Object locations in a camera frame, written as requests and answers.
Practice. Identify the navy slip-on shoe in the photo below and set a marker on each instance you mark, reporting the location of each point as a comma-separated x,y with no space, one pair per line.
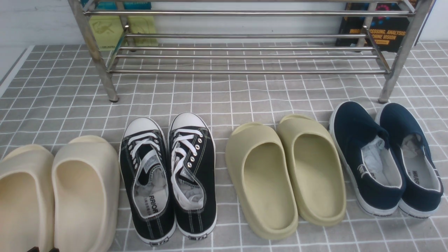
365,152
423,186

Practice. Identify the steel shoe rack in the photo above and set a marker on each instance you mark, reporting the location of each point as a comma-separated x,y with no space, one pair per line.
403,9

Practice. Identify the black canvas sneaker right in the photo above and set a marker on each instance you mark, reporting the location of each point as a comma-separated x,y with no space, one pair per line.
193,161

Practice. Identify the black canvas sneaker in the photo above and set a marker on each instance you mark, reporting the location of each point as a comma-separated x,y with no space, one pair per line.
143,161
193,161

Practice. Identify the olive slipper left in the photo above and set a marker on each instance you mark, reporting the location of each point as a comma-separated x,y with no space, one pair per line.
256,162

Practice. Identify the olive slipper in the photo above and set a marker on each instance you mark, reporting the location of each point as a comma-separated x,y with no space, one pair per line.
256,162
314,168

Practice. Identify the black canvas sneaker left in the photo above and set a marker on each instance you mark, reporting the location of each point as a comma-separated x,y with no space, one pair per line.
143,161

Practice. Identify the olive slipper right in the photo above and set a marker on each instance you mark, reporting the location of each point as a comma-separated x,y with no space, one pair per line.
314,168

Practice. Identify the cream slipper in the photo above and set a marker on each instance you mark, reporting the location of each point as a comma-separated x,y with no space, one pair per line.
27,200
86,180

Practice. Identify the grey checked floor mat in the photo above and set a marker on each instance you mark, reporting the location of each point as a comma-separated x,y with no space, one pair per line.
53,95

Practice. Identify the black image processing book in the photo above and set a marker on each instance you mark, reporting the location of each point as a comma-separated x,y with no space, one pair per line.
387,31

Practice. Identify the cream slipper far left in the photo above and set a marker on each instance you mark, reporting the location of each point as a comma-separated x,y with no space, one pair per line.
27,200

